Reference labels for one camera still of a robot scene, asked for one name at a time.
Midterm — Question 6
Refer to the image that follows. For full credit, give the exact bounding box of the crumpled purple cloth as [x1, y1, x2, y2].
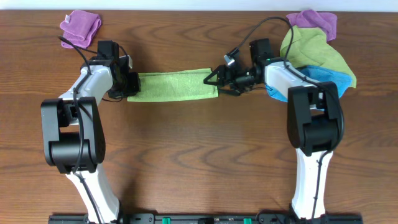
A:
[286, 9, 338, 42]

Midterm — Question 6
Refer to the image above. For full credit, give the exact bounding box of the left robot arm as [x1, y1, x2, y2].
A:
[40, 40, 141, 223]

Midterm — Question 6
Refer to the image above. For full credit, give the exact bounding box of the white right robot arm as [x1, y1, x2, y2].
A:
[203, 39, 343, 223]

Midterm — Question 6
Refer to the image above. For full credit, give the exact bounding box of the bright green cloth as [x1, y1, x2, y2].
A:
[127, 68, 218, 103]

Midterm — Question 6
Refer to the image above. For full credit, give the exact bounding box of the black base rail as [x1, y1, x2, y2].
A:
[48, 212, 364, 224]

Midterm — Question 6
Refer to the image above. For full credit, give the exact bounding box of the folded purple cloth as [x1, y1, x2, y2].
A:
[60, 10, 102, 49]

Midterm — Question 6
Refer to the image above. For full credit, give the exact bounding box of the olive green crumpled cloth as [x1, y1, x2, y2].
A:
[280, 26, 357, 88]

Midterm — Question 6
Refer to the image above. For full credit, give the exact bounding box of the blue cloth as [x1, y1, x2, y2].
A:
[266, 65, 354, 103]

